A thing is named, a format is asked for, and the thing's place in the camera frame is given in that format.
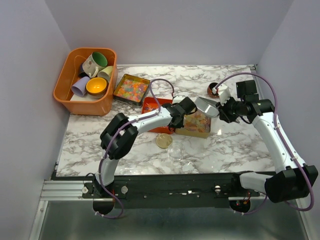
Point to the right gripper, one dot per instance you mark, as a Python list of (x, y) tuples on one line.
[(223, 114)]

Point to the silver metal scoop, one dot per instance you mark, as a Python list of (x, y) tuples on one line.
[(207, 107)]

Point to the orange lollipop tin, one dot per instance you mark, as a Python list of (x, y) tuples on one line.
[(149, 104)]

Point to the gold popsicle candy tin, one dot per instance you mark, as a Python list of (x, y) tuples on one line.
[(195, 125)]

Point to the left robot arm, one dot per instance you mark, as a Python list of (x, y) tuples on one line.
[(119, 136)]

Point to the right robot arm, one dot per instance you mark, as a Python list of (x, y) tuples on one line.
[(293, 178)]

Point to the orange black mug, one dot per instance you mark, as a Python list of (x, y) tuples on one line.
[(211, 91)]

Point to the gold jar lid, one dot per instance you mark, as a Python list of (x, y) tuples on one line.
[(163, 140)]

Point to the dark tin of gummies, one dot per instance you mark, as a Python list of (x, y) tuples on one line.
[(132, 90)]

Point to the clear glass jar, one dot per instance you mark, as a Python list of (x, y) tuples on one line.
[(176, 151)]

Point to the cream yellow cup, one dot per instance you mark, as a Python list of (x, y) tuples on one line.
[(105, 73)]

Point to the yellow-inside bowl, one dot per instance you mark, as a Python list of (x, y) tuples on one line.
[(97, 87)]

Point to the floral green-inside mug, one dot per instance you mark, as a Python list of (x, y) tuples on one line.
[(94, 63)]

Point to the orange plastic bin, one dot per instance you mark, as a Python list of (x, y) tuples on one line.
[(85, 105)]

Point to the dark navy cup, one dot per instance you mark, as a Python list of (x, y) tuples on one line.
[(81, 72)]

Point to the lavender cup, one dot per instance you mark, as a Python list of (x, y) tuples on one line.
[(79, 88)]

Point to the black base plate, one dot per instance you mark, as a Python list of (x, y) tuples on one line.
[(179, 190)]

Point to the aluminium frame rail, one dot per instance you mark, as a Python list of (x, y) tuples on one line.
[(62, 190)]

